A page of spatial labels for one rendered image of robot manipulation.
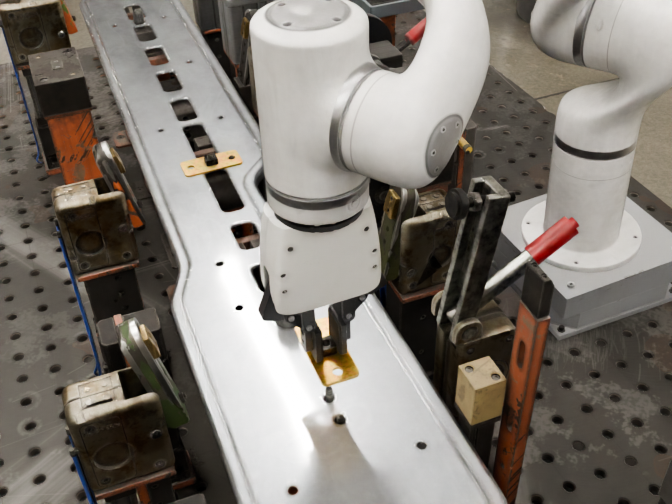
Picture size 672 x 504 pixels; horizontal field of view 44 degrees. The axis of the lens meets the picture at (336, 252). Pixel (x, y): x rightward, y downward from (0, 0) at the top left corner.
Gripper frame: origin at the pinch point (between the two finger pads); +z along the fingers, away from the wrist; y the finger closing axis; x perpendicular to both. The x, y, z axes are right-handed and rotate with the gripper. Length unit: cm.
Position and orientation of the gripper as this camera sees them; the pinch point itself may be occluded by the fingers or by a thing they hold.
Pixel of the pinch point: (325, 333)
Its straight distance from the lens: 78.1
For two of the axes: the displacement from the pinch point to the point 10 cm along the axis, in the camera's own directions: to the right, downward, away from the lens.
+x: 3.7, 5.8, -7.2
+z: 0.3, 7.7, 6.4
